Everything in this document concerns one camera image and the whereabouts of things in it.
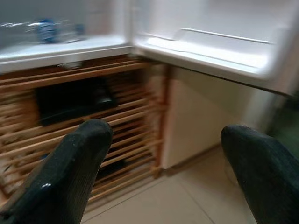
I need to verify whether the white fridge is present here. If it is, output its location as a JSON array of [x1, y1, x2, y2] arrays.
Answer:
[[0, 0, 138, 70]]

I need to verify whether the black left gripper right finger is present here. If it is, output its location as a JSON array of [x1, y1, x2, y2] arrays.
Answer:
[[220, 124, 299, 224]]

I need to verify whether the white fridge door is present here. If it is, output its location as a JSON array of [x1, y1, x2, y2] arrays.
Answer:
[[129, 0, 299, 96]]

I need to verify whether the wooden slatted rack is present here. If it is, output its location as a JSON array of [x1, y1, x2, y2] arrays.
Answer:
[[0, 55, 169, 203]]

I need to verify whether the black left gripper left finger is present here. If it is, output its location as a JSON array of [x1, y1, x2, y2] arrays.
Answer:
[[0, 119, 114, 224]]

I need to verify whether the black tray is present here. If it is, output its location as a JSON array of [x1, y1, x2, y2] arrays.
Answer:
[[35, 78, 119, 127]]

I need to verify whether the clear blue-capped water bottle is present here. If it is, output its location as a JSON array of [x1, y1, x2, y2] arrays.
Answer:
[[1, 19, 85, 44]]

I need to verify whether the cream kitchen cabinet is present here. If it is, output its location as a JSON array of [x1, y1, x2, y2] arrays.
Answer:
[[161, 67, 276, 170]]

